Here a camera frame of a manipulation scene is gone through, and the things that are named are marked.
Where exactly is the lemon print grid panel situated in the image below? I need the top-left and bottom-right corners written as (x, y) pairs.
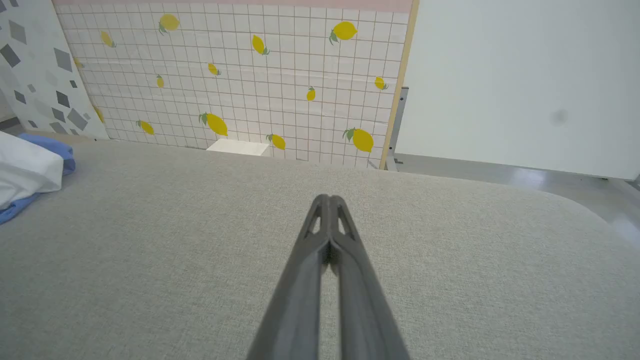
top-left (52, 0), bottom-right (414, 169)

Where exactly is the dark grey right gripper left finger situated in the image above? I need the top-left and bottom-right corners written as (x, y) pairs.
top-left (247, 194), bottom-right (331, 360)

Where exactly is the white rectangular box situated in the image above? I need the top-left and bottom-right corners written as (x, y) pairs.
top-left (206, 138), bottom-right (271, 158)

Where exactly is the grey fabric padded table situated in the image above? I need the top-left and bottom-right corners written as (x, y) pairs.
top-left (0, 140), bottom-right (640, 360)

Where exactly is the lemon-print grid divider screen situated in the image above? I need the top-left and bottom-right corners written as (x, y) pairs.
top-left (378, 0), bottom-right (421, 171)

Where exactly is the grey diamond pattern panel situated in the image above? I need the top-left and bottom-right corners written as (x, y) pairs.
top-left (0, 0), bottom-right (110, 141)

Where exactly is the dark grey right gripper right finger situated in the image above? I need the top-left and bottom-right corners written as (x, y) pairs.
top-left (329, 195), bottom-right (411, 360)

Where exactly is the grey metal frame foot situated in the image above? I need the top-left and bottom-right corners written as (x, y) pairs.
top-left (385, 87), bottom-right (410, 172)

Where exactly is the white and blue shirt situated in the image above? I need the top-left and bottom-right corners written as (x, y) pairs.
top-left (0, 131), bottom-right (77, 225)

